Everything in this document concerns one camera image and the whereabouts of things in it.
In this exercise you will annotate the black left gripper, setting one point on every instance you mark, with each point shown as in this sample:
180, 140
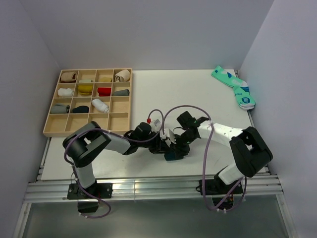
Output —
159, 146

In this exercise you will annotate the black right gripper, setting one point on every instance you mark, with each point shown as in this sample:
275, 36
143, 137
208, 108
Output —
178, 148

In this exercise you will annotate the dark green reindeer sock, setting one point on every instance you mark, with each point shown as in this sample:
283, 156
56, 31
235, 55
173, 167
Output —
172, 156

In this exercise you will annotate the white sock black stripes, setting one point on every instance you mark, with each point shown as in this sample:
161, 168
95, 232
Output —
100, 106

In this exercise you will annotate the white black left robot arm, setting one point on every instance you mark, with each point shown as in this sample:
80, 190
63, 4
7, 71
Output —
84, 145

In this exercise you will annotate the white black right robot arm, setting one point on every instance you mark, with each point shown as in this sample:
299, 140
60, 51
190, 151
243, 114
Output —
249, 150

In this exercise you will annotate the dark grey rolled sock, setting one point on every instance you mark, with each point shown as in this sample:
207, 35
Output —
120, 93

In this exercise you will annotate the wooden compartment tray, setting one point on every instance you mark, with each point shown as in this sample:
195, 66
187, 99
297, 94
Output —
116, 120

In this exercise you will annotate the red rolled sock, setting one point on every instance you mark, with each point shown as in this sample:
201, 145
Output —
104, 92

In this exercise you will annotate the cream brown rolled sock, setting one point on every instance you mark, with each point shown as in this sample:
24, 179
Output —
122, 76

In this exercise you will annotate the dark navy rolled sock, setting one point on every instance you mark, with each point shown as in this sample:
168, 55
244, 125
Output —
80, 110

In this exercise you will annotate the mustard yellow rolled sock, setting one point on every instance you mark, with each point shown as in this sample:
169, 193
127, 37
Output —
85, 89

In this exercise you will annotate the mint green patterned sock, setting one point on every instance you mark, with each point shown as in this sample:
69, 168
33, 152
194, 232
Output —
240, 88

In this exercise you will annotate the pale green rolled sock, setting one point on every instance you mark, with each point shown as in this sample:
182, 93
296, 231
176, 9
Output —
85, 81

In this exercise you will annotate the white rolled sock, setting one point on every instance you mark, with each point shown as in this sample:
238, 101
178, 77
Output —
65, 92

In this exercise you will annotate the beige rolled sock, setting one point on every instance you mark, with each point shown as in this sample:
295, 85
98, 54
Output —
68, 77

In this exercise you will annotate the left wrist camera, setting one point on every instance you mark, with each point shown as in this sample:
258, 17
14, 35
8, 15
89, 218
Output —
155, 124

